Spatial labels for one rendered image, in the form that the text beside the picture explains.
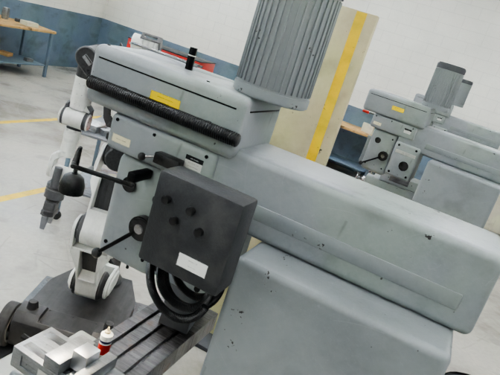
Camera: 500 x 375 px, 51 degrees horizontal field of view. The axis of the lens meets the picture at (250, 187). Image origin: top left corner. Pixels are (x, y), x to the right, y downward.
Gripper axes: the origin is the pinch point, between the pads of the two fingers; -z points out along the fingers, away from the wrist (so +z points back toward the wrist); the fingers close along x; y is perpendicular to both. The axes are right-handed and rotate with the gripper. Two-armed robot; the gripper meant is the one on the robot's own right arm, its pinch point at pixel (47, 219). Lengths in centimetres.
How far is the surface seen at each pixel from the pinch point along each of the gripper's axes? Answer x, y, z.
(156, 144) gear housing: 102, 42, 61
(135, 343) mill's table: 65, 54, -13
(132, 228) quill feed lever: 99, 43, 37
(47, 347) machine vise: 87, 29, -10
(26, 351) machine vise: 91, 24, -11
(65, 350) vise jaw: 92, 35, -6
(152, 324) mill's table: 51, 58, -11
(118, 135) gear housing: 96, 32, 60
